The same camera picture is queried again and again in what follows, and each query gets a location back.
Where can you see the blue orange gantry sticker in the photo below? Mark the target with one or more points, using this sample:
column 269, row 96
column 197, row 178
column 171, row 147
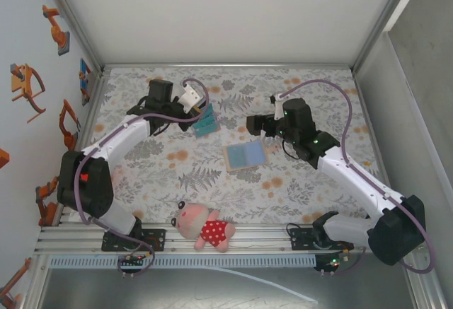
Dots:
column 84, row 75

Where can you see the aluminium corner post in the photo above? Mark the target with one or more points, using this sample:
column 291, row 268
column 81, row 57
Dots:
column 72, row 15
column 387, row 15

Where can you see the aluminium rear rail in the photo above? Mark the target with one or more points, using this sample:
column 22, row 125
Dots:
column 226, row 65

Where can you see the floral table mat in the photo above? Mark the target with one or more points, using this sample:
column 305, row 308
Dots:
column 283, row 199

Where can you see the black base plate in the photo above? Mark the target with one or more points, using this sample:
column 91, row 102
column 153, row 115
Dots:
column 161, row 234
column 297, row 242

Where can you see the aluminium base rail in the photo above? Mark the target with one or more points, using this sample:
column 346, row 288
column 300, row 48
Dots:
column 262, row 242

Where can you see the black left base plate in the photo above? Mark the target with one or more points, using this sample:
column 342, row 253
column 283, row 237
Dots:
column 161, row 234

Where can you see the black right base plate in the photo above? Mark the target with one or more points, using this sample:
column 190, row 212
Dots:
column 297, row 242

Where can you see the right circuit board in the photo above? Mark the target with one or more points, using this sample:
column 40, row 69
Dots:
column 329, row 264

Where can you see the small orange wall sticker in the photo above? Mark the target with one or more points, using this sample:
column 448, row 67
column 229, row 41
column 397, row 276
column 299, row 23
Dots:
column 3, row 157

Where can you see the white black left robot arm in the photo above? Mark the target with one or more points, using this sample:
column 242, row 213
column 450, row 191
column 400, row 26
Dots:
column 120, row 143

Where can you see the orange claw sticker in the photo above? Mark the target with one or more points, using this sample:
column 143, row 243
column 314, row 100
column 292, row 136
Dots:
column 21, row 82

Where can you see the circuit board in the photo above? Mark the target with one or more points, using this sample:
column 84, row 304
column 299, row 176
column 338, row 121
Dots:
column 136, row 260
column 329, row 264

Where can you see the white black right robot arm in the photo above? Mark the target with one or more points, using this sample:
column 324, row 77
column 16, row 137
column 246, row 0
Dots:
column 357, row 181

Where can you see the orange excavator sticker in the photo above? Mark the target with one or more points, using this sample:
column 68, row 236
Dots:
column 69, row 139

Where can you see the left circuit board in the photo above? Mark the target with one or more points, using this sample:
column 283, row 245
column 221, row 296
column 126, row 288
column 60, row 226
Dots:
column 136, row 260

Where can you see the pink pig plush toy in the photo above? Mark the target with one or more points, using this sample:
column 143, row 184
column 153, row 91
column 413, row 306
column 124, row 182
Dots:
column 212, row 233

